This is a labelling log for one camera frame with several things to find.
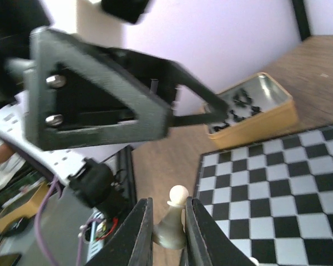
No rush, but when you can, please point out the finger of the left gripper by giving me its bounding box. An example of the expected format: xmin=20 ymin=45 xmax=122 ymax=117
xmin=168 ymin=62 xmax=229 ymax=127

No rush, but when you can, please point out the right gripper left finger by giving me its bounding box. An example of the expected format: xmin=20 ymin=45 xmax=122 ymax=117
xmin=86 ymin=198 xmax=153 ymax=266

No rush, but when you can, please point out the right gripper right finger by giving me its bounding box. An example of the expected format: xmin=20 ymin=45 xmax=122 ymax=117
xmin=180 ymin=197 xmax=254 ymax=266

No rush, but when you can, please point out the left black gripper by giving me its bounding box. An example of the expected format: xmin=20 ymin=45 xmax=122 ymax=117
xmin=0 ymin=1 xmax=182 ymax=150

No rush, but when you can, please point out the white pawn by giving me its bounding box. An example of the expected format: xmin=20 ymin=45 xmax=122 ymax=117
xmin=153 ymin=185 xmax=189 ymax=249

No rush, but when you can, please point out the black chess pieces pile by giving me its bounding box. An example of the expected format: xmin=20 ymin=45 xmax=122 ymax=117
xmin=209 ymin=88 xmax=262 ymax=133

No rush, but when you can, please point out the yellow tin box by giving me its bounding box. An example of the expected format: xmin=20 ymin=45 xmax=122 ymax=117
xmin=205 ymin=72 xmax=299 ymax=149

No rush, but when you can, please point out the black and white chessboard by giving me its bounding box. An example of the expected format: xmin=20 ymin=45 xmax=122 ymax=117
xmin=194 ymin=125 xmax=333 ymax=265

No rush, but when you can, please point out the light blue slotted cable duct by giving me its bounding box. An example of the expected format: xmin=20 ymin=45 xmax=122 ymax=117
xmin=87 ymin=209 xmax=106 ymax=262

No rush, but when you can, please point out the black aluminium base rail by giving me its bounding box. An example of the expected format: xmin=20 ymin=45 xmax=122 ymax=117
xmin=102 ymin=145 xmax=137 ymax=208

